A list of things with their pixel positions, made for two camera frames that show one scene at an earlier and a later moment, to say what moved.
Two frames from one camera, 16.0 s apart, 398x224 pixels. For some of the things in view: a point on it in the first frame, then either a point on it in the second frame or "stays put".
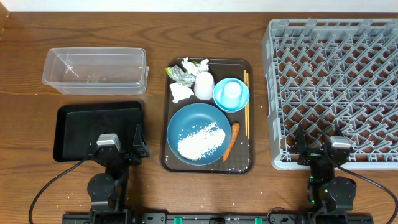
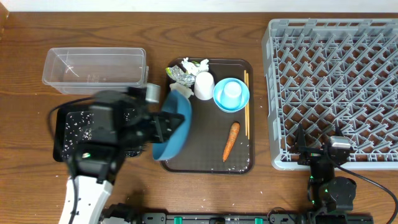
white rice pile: (202, 142) → (79, 127)
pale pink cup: (204, 86) stays put
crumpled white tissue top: (195, 69) stays put
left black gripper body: (133, 161) → (135, 134)
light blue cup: (231, 94) stays put
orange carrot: (235, 130) stays put
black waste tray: (77, 126) stays put
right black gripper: (311, 154) stays put
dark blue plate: (194, 115) → (175, 102)
